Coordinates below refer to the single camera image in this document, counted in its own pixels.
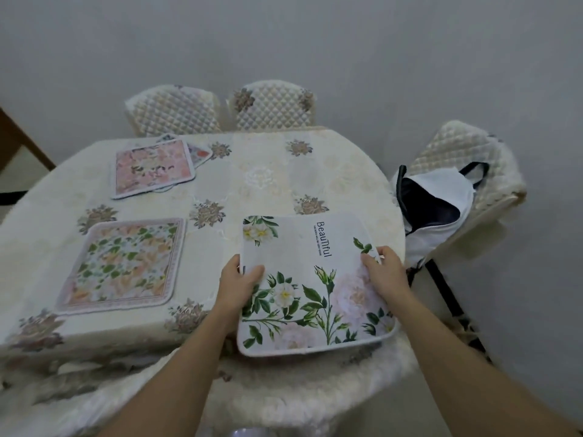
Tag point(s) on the person's left hand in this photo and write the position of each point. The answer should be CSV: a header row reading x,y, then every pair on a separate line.
x,y
235,287

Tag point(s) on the person's right hand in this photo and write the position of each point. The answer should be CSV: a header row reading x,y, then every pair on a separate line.
x,y
387,279

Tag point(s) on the person's left thumb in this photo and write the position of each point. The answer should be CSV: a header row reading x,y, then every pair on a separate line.
x,y
253,273

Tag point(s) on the person's right thumb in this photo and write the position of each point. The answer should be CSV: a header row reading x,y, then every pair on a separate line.
x,y
368,263

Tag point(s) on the white floral towel with green leaves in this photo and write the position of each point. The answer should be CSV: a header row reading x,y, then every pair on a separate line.
x,y
314,282

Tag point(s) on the person's left forearm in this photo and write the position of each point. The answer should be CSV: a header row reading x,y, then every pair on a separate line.
x,y
178,370

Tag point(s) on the person's right forearm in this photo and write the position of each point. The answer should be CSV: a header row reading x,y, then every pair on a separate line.
x,y
464,364

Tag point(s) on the cream floral tablecloth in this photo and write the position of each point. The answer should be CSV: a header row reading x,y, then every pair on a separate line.
x,y
191,250

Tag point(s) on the floral towel with pink border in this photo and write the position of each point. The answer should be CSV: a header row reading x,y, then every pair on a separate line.
x,y
122,266

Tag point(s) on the floral towel with blue corner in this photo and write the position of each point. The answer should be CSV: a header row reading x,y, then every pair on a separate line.
x,y
199,153

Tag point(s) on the cream quilted chair cover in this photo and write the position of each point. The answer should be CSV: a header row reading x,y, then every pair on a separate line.
x,y
473,177
272,105
172,110

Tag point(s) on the brown wooden door frame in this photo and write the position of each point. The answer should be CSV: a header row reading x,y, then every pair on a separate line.
x,y
25,143

